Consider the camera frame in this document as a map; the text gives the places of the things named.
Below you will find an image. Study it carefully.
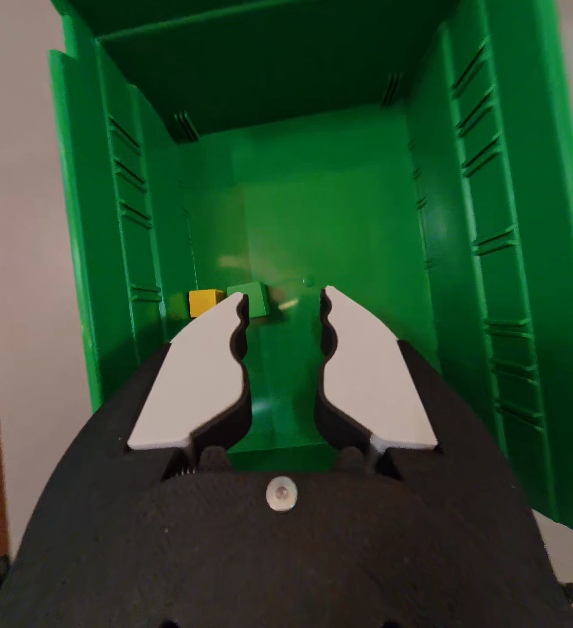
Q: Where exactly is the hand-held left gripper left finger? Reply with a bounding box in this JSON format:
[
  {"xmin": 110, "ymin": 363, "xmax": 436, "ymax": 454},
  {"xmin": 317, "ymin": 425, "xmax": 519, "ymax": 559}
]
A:
[{"xmin": 127, "ymin": 292, "xmax": 254, "ymax": 454}]

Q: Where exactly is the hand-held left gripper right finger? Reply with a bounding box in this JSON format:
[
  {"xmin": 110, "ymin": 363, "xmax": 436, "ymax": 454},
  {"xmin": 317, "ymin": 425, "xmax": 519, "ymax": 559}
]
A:
[{"xmin": 314, "ymin": 286, "xmax": 440, "ymax": 463}]

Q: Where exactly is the small yellow cube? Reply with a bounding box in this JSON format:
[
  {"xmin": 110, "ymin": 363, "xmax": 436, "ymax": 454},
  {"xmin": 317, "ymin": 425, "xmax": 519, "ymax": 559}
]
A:
[{"xmin": 188, "ymin": 288, "xmax": 226, "ymax": 319}]

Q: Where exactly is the small green cube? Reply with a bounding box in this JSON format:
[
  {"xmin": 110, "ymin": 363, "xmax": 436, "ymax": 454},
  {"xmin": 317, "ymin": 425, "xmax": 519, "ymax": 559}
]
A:
[{"xmin": 227, "ymin": 281, "xmax": 270, "ymax": 319}]

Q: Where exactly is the green plastic bin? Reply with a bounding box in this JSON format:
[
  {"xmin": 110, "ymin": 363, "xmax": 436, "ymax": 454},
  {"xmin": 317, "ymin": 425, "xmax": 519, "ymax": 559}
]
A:
[{"xmin": 47, "ymin": 0, "xmax": 573, "ymax": 545}]

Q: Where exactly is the grey desk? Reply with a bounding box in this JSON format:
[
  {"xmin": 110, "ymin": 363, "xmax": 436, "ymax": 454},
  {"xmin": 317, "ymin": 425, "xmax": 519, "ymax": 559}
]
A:
[{"xmin": 0, "ymin": 0, "xmax": 573, "ymax": 584}]

